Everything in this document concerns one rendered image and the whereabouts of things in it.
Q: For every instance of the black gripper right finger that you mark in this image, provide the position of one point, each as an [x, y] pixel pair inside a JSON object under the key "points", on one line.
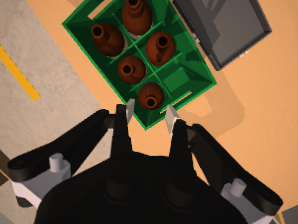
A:
{"points": [[256, 201]]}

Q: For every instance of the green bottle crate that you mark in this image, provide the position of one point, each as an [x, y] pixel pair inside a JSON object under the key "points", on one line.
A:
{"points": [[187, 73]]}

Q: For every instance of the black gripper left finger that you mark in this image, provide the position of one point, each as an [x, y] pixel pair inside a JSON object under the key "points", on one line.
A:
{"points": [[34, 173]]}

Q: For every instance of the dark grey rectangular tray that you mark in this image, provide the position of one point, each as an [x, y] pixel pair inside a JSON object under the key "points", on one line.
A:
{"points": [[225, 28]]}

